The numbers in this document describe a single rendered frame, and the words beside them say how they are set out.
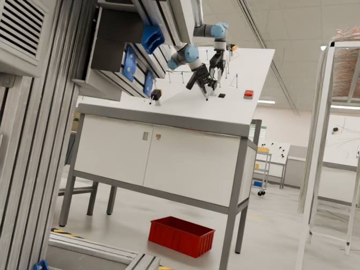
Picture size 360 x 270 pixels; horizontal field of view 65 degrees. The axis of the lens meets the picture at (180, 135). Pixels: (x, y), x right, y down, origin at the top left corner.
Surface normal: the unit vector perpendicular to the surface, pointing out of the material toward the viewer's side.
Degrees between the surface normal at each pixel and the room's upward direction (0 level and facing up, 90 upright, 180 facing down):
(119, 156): 90
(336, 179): 90
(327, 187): 90
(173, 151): 90
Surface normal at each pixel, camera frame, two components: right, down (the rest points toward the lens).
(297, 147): -0.46, -0.14
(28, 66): 0.98, 0.17
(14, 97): -0.14, -0.08
